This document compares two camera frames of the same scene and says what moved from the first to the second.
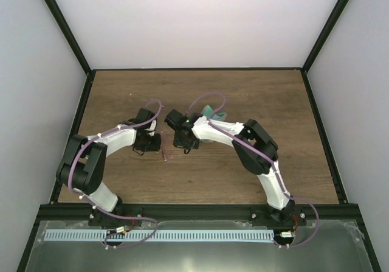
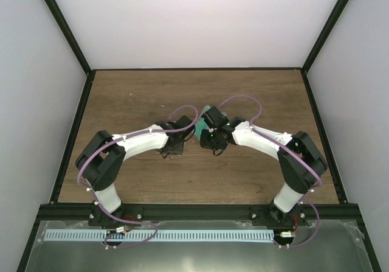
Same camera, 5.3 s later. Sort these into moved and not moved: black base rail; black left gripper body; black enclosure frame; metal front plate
Moved: black left gripper body
Not moved: metal front plate; black base rail; black enclosure frame
